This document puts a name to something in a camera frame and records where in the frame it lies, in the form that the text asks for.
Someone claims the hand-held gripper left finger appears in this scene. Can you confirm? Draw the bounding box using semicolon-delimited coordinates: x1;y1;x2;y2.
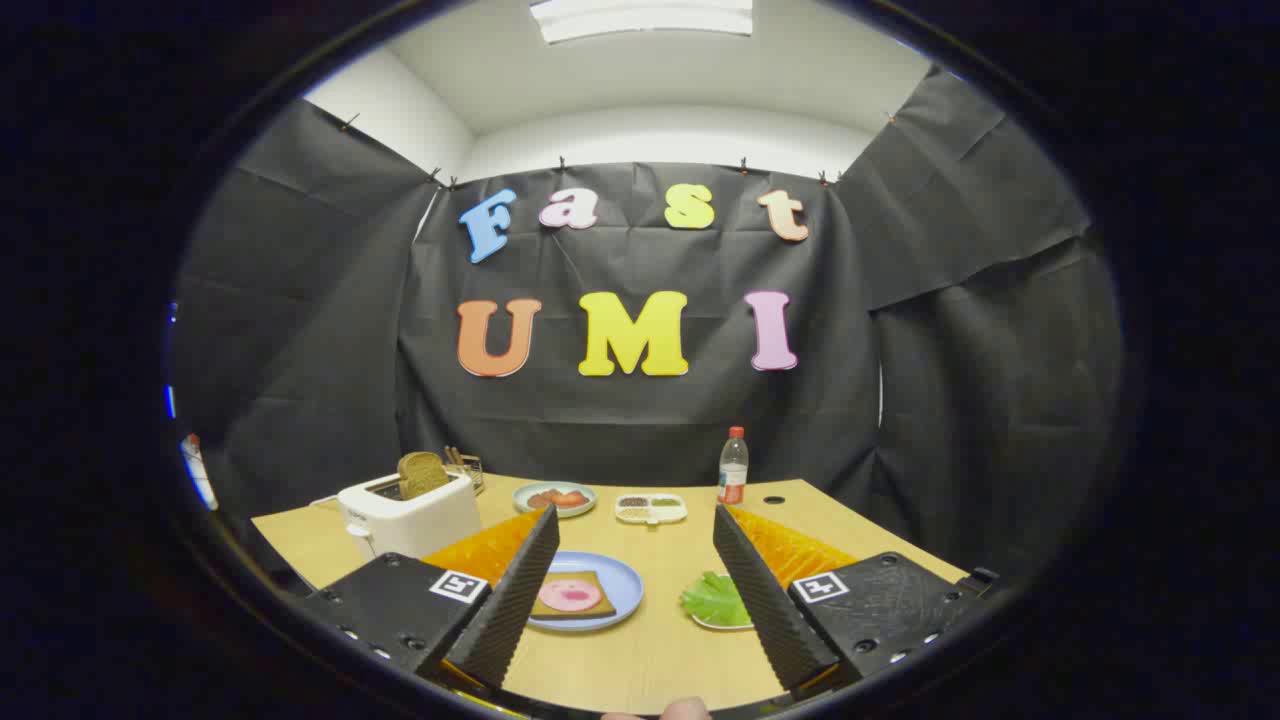
300;503;561;693

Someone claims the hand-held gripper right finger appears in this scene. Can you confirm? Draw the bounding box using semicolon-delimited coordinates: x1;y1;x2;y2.
712;503;1001;701

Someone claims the green lettuce leaf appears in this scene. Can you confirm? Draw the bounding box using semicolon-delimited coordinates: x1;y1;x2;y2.
680;571;753;628

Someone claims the brown toast slice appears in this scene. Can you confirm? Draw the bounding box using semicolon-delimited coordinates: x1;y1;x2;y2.
398;452;451;501

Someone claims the pink ham slice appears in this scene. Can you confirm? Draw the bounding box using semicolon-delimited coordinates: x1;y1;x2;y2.
538;580;603;612

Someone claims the brown bread slice with ham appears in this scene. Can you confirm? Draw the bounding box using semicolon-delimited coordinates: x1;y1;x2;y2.
530;571;618;621

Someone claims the pale green plate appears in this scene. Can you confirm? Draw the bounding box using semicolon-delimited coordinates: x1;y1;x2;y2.
513;481;598;518

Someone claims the light blue round plate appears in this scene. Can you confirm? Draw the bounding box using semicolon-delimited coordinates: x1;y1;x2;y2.
527;551;644;632

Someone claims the white toaster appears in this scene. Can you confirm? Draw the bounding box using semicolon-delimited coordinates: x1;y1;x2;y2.
337;468;483;561

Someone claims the clear bottle red cap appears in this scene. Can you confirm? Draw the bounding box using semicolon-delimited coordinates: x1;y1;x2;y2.
718;427;750;505

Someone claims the white divided seasoning dish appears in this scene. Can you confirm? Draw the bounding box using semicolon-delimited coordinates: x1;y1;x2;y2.
614;493;688;525

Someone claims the black backdrop cloth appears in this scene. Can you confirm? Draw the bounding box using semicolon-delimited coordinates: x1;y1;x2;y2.
170;65;1126;581

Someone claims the white and red object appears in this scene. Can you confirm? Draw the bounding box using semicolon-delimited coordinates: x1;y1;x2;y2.
180;433;219;511

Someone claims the ceiling light panel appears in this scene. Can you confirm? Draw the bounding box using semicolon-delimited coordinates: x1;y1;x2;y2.
530;0;754;44

